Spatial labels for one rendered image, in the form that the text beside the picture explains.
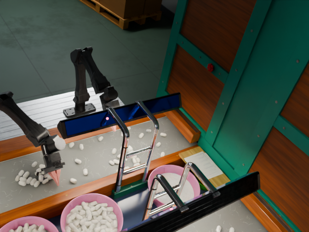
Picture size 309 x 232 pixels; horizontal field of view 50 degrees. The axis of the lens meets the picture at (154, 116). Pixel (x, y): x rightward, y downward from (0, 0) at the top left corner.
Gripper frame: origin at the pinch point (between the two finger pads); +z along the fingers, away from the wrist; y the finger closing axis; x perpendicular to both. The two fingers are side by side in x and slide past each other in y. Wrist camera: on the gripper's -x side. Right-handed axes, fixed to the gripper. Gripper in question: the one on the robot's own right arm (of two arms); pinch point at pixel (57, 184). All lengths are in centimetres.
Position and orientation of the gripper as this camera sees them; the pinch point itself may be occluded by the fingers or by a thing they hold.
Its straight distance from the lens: 163.0
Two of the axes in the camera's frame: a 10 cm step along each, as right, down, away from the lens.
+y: 8.3, -2.2, 5.0
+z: 2.8, 9.6, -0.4
